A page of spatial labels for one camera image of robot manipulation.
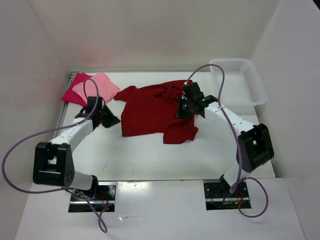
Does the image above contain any light pink t shirt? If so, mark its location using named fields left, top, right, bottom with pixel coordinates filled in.
left=71, top=72, right=120, bottom=106

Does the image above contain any dark red t shirt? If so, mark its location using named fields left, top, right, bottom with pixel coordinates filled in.
left=113, top=80, right=199, bottom=145

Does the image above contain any magenta t shirt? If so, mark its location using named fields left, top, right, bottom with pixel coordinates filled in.
left=61, top=73, right=91, bottom=107

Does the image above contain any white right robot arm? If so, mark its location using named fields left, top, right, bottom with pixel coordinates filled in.
left=176, top=95, right=275, bottom=197

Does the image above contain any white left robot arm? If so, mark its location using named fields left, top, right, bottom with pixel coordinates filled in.
left=32, top=104, right=120, bottom=200

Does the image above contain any white plastic basket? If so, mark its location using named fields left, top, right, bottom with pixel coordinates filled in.
left=209, top=58, right=268, bottom=108

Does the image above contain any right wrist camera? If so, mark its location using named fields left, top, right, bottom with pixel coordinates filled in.
left=183, top=82, right=204, bottom=101

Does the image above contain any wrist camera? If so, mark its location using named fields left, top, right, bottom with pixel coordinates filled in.
left=183, top=82, right=204, bottom=101
left=85, top=96, right=104, bottom=114

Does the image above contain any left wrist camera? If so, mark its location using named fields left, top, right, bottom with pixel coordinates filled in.
left=85, top=96, right=104, bottom=114

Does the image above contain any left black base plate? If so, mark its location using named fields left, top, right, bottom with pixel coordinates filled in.
left=68, top=182, right=117, bottom=213

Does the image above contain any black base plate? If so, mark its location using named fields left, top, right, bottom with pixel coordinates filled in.
left=68, top=182, right=117, bottom=213
left=203, top=181, right=252, bottom=211

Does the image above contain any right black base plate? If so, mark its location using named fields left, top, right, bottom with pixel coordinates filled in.
left=203, top=181, right=252, bottom=211

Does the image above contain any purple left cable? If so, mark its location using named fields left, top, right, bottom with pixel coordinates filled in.
left=1, top=78, right=116, bottom=234

